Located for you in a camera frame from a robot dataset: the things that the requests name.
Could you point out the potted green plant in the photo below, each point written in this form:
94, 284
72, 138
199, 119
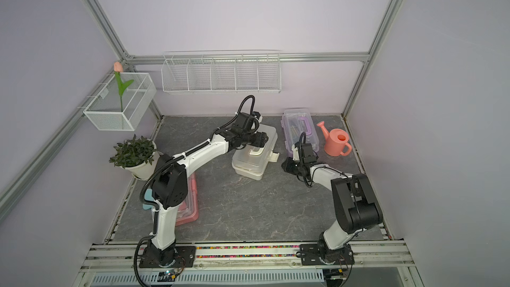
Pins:
137, 155

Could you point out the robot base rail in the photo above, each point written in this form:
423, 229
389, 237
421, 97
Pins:
236, 264

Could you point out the pink toolbox with clear lid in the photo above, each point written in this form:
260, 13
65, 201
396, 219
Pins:
188, 211

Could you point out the purple toolbox with clear lid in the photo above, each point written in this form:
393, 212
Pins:
294, 123

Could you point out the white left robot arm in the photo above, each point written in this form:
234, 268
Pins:
167, 187

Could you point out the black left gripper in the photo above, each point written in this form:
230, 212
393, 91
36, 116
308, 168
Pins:
261, 140

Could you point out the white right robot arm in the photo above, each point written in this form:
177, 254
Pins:
355, 204

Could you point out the white wire basket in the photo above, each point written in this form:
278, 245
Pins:
104, 108

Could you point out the teal brush handle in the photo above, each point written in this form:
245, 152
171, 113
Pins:
148, 197

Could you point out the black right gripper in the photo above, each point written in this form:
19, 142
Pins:
286, 167

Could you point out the white wire wall shelf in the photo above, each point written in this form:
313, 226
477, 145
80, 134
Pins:
221, 71

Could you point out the pink watering can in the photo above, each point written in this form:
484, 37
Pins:
336, 141

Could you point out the pink artificial tulip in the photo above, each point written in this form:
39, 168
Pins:
122, 85

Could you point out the white toolbox with clear tray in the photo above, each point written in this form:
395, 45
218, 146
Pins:
251, 162

